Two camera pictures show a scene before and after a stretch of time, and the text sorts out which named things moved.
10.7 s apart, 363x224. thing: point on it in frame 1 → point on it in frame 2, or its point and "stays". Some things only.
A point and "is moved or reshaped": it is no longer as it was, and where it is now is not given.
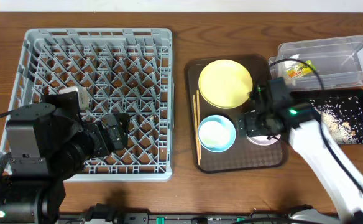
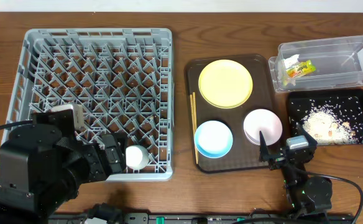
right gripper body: [254, 125] → [280, 158]
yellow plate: [225, 84] stays
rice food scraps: [343, 117] stays
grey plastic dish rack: [127, 71] stays
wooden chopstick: [197, 98] → [194, 107]
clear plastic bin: [332, 63] stays
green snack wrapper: [301, 70] stays
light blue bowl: [216, 133] is moved or reshaped
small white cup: [216, 133] → [137, 157]
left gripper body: [107, 137] → [113, 154]
